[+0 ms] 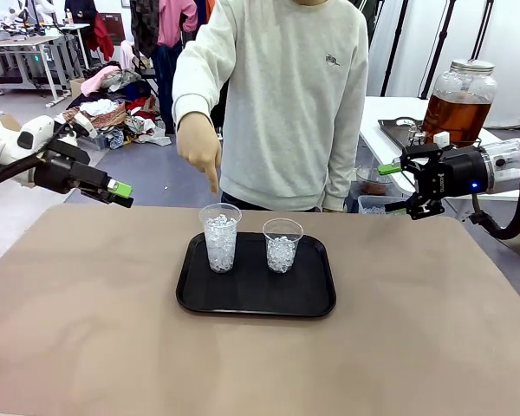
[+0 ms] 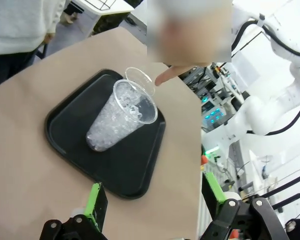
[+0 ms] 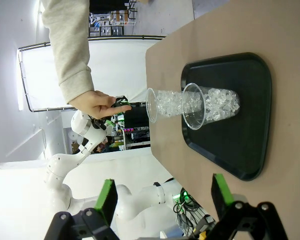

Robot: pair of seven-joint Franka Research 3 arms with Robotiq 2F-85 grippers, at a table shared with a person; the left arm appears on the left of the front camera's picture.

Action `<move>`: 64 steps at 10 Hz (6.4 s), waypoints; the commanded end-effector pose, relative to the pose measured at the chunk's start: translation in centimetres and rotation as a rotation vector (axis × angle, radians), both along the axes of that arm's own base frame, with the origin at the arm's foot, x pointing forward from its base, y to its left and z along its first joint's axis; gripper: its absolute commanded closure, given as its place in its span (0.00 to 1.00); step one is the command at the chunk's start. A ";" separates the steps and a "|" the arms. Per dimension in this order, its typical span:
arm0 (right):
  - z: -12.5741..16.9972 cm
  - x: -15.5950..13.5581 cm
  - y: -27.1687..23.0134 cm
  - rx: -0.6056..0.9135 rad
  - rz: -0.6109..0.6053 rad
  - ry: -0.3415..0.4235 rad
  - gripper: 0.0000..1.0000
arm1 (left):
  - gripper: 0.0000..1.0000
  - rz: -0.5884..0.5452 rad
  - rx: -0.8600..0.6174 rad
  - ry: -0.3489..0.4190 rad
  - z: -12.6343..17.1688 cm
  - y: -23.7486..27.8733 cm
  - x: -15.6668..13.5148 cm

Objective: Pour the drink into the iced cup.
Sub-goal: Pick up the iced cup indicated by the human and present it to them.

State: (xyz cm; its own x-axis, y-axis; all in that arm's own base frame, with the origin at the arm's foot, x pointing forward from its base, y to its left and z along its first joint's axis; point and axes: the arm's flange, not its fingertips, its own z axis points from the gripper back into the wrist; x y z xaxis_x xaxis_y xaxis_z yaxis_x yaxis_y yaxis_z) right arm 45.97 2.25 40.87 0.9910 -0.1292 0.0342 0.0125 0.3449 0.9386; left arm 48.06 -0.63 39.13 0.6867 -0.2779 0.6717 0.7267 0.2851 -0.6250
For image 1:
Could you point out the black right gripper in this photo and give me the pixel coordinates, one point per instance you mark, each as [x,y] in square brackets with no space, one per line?
[459,171]

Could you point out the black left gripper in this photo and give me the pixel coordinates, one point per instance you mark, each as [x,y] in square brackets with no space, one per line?
[65,173]

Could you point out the tall clear plastic cup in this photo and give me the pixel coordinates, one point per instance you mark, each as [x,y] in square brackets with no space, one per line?
[220,251]

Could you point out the short clear plastic cup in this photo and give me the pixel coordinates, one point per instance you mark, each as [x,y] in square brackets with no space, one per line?
[281,255]

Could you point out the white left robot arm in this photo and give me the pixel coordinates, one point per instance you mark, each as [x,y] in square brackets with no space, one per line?
[0,143]

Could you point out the person's right forearm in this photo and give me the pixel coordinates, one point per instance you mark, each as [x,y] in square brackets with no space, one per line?
[190,104]

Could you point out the person's left forearm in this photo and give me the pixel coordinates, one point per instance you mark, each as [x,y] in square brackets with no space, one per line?
[342,173]

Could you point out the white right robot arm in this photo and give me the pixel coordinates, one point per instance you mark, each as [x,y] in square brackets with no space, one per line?
[505,162]

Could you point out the glass drink dispenser jar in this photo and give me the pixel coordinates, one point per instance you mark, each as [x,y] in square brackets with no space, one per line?
[457,117]

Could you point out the person's right hand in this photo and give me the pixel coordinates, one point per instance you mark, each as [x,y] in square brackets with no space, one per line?
[199,143]

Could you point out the glass bowl with brown contents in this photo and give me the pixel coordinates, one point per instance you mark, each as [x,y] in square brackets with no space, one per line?
[372,186]

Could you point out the clear plastic storage bin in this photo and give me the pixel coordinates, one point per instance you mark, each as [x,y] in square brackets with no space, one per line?
[372,206]

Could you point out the dark metal tray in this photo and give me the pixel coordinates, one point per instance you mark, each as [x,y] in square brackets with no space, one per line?
[394,132]

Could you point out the white side table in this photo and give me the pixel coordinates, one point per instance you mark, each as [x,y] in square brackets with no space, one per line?
[388,108]

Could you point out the pile of mixed clothes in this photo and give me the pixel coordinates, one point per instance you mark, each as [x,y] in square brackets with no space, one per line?
[108,108]

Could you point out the small cardboard box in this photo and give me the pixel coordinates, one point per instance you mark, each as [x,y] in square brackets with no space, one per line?
[76,86]

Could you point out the black light stand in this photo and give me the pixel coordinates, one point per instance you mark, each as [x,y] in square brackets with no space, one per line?
[396,43]
[437,47]
[481,30]

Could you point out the person in white sweatshirt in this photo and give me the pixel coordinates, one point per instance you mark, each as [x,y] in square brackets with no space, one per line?
[286,108]

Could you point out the red hanging garment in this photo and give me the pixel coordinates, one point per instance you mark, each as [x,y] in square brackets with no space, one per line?
[103,39]

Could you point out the black plastic serving tray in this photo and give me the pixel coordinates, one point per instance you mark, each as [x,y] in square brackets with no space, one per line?
[251,294]

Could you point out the dark patterned hanging garment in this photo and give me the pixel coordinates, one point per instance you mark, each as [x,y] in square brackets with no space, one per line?
[145,26]

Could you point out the white workbench table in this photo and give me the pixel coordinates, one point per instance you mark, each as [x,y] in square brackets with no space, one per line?
[76,28]

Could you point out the grey workbench table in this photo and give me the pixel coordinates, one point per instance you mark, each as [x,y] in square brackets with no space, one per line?
[21,42]

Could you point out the mannequin in pink top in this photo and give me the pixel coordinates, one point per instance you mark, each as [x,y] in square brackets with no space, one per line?
[175,21]

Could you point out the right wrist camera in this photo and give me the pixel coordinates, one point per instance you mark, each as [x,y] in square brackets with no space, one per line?
[442,138]

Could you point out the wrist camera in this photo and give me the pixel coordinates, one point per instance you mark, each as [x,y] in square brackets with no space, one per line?
[80,128]
[442,138]

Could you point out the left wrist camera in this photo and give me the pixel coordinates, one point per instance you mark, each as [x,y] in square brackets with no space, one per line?
[80,128]

